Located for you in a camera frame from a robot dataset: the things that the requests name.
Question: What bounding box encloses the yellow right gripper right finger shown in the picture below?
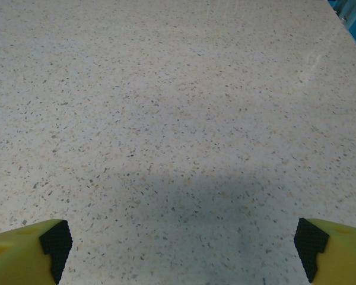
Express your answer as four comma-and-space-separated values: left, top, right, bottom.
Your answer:
293, 217, 356, 285

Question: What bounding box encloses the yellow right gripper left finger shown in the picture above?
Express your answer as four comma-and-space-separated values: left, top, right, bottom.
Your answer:
0, 218, 74, 285

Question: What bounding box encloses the aluminium frame post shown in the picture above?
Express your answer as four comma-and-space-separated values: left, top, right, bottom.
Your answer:
333, 0, 356, 24

